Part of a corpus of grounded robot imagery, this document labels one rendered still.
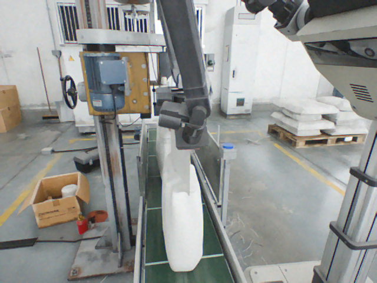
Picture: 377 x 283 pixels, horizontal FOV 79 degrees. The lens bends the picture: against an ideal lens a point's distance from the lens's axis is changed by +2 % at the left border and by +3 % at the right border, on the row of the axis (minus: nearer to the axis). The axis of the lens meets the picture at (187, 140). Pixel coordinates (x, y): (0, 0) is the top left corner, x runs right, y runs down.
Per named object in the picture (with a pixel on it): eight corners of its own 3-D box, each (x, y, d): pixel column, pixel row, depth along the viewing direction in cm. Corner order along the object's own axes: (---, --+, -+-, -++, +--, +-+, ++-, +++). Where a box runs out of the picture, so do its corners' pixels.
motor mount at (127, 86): (132, 96, 100) (128, 57, 94) (116, 96, 99) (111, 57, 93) (135, 88, 126) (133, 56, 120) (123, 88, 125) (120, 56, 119)
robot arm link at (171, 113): (207, 110, 52) (210, 89, 57) (158, 99, 51) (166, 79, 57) (197, 144, 60) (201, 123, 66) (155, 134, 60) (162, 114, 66)
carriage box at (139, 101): (152, 114, 123) (148, 51, 112) (86, 115, 118) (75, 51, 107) (151, 104, 146) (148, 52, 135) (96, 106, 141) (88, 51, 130)
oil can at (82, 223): (85, 239, 174) (80, 214, 166) (75, 240, 173) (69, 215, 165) (90, 225, 188) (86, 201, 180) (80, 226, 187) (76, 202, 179)
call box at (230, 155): (236, 158, 126) (237, 149, 124) (222, 160, 125) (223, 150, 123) (231, 153, 134) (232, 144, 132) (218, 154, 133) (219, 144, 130)
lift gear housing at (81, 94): (89, 103, 121) (85, 82, 117) (78, 104, 120) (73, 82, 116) (93, 99, 131) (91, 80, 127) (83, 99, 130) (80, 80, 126)
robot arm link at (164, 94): (187, 72, 80) (184, 72, 88) (154, 72, 78) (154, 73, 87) (188, 106, 83) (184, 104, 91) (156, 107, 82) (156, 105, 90)
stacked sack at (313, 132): (321, 136, 349) (323, 128, 345) (295, 137, 343) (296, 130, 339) (296, 124, 411) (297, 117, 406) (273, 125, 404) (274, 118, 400)
